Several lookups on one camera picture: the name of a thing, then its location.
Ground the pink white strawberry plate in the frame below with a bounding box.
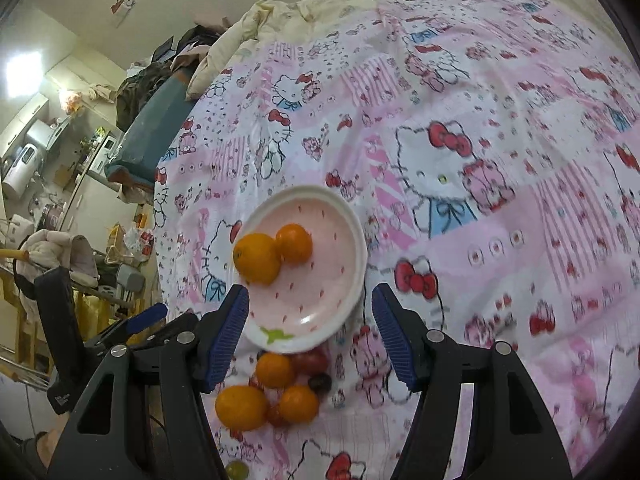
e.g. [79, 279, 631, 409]
[230, 185, 368, 354]

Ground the small mandarin orange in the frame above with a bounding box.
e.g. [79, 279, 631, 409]
[255, 352, 297, 389]

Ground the white water heater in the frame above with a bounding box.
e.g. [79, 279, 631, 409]
[2, 143, 40, 202]

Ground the blue mattress edge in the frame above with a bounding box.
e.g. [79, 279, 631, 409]
[104, 68, 195, 191]

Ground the small orange on plate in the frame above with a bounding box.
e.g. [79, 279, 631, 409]
[276, 223, 314, 266]

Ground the large orange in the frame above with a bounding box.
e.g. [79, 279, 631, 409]
[215, 385, 270, 432]
[232, 233, 282, 286]

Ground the pink Hello Kitty bedsheet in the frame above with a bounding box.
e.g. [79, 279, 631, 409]
[154, 0, 639, 471]

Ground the large orange on plate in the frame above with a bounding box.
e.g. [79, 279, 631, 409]
[232, 233, 282, 286]

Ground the small red cherry tomato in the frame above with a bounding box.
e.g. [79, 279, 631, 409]
[266, 403, 290, 428]

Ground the green grape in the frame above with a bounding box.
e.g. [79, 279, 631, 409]
[226, 460, 250, 480]

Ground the pile of dark clothes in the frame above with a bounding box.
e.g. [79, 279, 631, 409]
[115, 24, 228, 132]

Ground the small round orange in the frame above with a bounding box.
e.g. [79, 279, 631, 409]
[279, 384, 320, 425]

